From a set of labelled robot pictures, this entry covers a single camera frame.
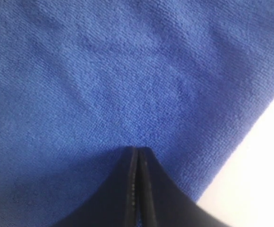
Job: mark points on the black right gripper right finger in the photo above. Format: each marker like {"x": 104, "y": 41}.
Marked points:
{"x": 161, "y": 201}

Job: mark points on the blue microfibre towel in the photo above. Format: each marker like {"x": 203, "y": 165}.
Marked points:
{"x": 82, "y": 79}

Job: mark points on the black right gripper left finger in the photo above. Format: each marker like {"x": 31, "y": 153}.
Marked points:
{"x": 114, "y": 203}

